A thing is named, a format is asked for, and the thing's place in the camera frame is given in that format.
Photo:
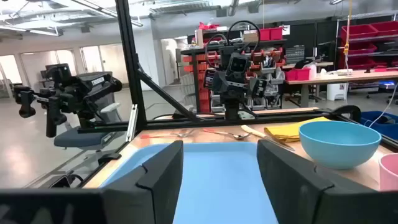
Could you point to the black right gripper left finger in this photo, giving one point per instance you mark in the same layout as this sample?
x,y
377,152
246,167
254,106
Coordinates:
x,y
155,193

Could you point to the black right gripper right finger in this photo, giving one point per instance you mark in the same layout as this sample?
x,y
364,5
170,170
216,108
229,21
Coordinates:
x,y
295,193

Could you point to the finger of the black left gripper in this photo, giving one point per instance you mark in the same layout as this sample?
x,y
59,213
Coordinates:
x,y
210,79
258,88

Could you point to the yellow cloth napkin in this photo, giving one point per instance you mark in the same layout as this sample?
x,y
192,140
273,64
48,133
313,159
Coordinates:
x,y
286,130

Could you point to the blue plastic bowl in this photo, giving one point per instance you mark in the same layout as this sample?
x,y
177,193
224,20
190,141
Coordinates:
x,y
339,149

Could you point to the pink plastic cup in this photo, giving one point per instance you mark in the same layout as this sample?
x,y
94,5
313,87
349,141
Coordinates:
x,y
390,174

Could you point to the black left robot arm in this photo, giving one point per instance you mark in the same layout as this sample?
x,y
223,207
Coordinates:
x,y
232,107

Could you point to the blue plastic tray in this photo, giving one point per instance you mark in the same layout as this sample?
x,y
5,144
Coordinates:
x,y
217,186

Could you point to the red plastic bin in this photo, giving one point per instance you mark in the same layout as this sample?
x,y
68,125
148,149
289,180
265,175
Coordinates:
x,y
276,33
265,34
297,74

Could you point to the black table clamp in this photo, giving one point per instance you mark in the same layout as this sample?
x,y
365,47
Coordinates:
x,y
109,158
62,182

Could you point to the silver aluminium bar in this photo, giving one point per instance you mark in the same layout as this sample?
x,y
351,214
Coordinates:
x,y
132,121

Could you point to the white plastic bucket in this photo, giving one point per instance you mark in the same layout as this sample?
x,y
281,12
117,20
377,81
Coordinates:
x,y
337,91

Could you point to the wooden top workbench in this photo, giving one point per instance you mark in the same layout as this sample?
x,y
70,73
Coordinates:
x,y
342,77

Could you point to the blue storage bin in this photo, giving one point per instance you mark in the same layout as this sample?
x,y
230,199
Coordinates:
x,y
373,119

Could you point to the rack with red bins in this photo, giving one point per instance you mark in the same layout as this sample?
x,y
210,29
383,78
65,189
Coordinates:
x,y
357,31

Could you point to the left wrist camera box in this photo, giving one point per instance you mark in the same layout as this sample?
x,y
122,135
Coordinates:
x,y
238,63

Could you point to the black aluminium table frame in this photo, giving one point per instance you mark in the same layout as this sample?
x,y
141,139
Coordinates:
x,y
132,62

